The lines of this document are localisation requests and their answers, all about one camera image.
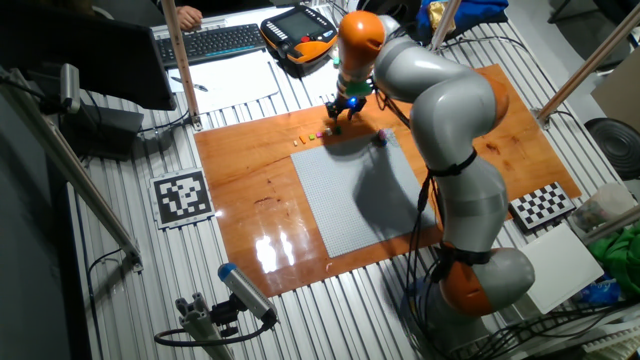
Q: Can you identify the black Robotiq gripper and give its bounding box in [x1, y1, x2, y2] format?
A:
[324, 93, 368, 122]

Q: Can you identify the grey Lego baseplate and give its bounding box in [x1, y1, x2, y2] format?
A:
[290, 128, 439, 260]

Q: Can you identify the person hand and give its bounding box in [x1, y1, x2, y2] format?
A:
[175, 4, 204, 33]

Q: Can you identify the white paper sheet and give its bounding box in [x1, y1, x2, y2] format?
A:
[299, 42, 346, 99]
[167, 49, 281, 115]

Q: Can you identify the orange black teach pendant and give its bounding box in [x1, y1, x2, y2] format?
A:
[259, 4, 340, 66]

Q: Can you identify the black round spool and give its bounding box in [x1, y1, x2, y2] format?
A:
[369, 0, 424, 24]

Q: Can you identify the large wooden board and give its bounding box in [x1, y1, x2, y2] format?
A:
[193, 63, 584, 299]

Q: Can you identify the gold foil bag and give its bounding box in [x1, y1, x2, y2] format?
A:
[428, 0, 457, 32]

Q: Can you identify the black computer keyboard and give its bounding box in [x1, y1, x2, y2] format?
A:
[153, 23, 268, 70]

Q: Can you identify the dark pen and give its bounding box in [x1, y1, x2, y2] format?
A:
[169, 75, 210, 94]

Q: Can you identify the blue cloth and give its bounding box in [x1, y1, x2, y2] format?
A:
[414, 0, 510, 44]

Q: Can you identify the black white fiducial marker plate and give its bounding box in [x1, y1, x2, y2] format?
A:
[149, 167, 216, 230]

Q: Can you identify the black white checkerboard plate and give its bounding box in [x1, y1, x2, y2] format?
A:
[508, 181, 577, 231]

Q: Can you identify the black computer box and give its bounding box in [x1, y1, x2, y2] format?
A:
[62, 102, 146, 161]

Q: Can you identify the white foam board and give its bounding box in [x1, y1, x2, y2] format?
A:
[514, 222, 605, 315]

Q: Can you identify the black computer monitor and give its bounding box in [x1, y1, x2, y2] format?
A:
[0, 0, 177, 112]

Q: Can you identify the clear plastic container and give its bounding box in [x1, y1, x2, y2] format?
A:
[569, 182, 639, 236]

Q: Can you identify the black ribbed round disc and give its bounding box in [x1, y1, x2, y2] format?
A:
[583, 117, 640, 182]

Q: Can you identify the green cloth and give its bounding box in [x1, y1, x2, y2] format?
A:
[587, 222, 640, 299]

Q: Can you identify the blue plastic bag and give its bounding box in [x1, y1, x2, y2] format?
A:
[579, 277, 624, 306]

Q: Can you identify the green printed camera mount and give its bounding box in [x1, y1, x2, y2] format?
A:
[332, 56, 374, 99]

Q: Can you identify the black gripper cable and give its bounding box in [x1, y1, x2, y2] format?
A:
[372, 79, 411, 129]

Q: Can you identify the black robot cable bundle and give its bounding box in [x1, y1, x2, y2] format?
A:
[397, 169, 640, 360]

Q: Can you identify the aluminium frame strut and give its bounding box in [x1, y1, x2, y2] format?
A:
[160, 0, 204, 132]
[0, 67, 144, 274]
[582, 204, 640, 246]
[429, 0, 462, 49]

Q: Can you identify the silver camera with blue cap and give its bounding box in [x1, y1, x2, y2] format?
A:
[217, 262, 279, 324]

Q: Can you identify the metal frame post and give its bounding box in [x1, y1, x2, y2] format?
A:
[533, 4, 640, 125]

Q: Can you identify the aluminium camera mount profile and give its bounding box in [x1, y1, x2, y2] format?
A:
[174, 292, 241, 360]

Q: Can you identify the black camera cable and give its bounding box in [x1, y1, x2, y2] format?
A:
[153, 319, 274, 348]

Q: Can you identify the silver depth camera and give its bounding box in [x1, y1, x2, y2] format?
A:
[59, 62, 81, 115]

